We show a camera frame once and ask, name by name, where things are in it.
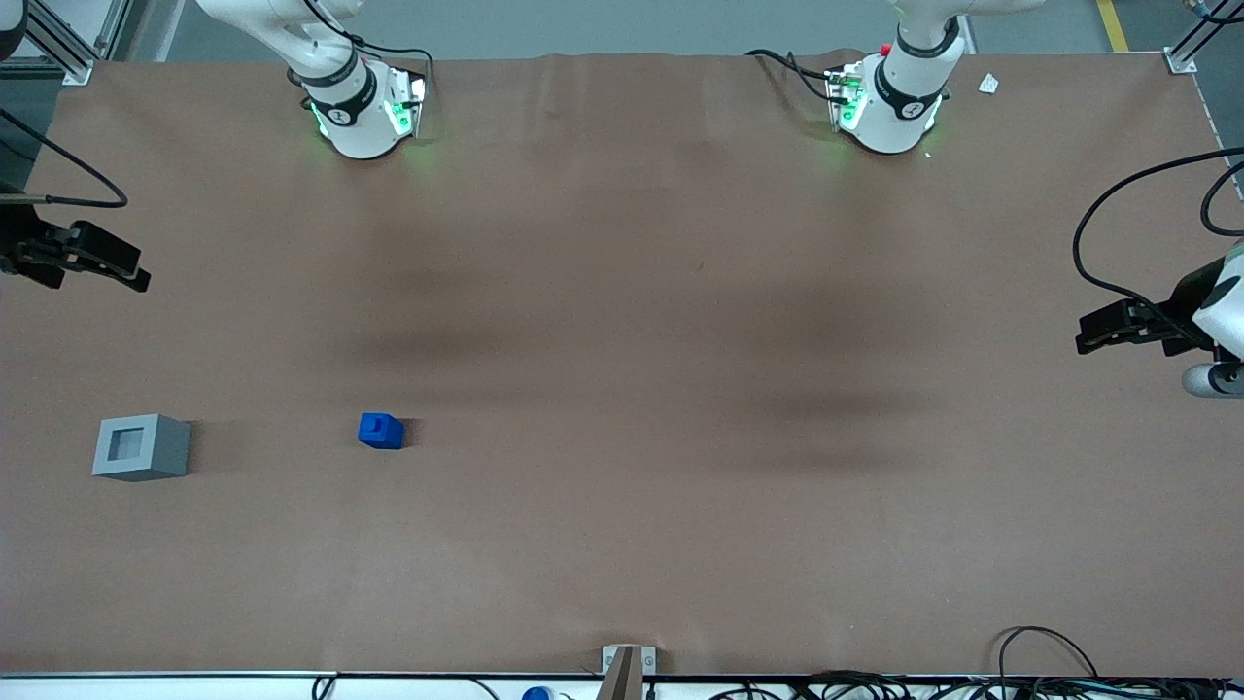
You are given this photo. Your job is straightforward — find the gray square base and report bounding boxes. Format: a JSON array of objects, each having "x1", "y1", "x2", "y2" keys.
[{"x1": 91, "y1": 413, "x2": 192, "y2": 483}]

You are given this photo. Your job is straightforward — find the blue plastic part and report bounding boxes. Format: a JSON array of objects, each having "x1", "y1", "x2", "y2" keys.
[{"x1": 357, "y1": 412, "x2": 405, "y2": 451}]

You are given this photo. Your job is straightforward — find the black right base cable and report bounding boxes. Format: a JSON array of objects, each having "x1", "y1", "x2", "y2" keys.
[{"x1": 345, "y1": 34, "x2": 435, "y2": 96}]

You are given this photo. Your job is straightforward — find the gray camera mount bracket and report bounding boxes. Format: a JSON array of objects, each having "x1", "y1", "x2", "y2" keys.
[{"x1": 595, "y1": 644, "x2": 658, "y2": 700}]

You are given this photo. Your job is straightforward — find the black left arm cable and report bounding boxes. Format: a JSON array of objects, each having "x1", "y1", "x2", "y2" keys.
[{"x1": 1072, "y1": 146, "x2": 1244, "y2": 327}]

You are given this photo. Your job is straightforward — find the yellow floor tape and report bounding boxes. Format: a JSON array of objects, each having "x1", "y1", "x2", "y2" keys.
[{"x1": 1095, "y1": 0, "x2": 1134, "y2": 53}]

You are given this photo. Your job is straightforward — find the black looped cable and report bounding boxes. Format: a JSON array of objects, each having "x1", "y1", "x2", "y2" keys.
[{"x1": 997, "y1": 626, "x2": 1100, "y2": 682}]

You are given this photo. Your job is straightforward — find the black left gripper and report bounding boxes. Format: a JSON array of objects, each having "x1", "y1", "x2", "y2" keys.
[{"x1": 1075, "y1": 257, "x2": 1218, "y2": 357}]

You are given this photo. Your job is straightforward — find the brown table mat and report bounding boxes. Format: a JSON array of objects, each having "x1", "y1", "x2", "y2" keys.
[{"x1": 0, "y1": 49, "x2": 1244, "y2": 679}]

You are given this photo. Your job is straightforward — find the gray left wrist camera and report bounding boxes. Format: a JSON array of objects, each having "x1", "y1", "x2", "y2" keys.
[{"x1": 1181, "y1": 362, "x2": 1244, "y2": 401}]

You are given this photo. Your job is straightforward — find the aluminium frame post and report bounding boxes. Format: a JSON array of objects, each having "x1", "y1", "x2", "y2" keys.
[
  {"x1": 0, "y1": 0, "x2": 132, "y2": 88},
  {"x1": 1164, "y1": 0, "x2": 1244, "y2": 76}
]

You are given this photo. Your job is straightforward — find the black base cable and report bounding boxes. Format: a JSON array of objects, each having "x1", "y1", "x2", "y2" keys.
[
  {"x1": 744, "y1": 48, "x2": 839, "y2": 104},
  {"x1": 345, "y1": 34, "x2": 435, "y2": 96}
]

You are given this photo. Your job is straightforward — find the black left base cable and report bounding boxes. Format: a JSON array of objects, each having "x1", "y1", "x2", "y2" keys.
[{"x1": 744, "y1": 48, "x2": 839, "y2": 104}]

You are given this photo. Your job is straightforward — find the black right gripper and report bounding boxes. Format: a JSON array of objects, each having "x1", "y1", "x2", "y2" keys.
[{"x1": 0, "y1": 207, "x2": 153, "y2": 294}]

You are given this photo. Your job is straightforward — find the black cable bundle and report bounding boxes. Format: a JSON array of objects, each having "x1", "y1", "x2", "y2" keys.
[{"x1": 714, "y1": 669, "x2": 1244, "y2": 700}]

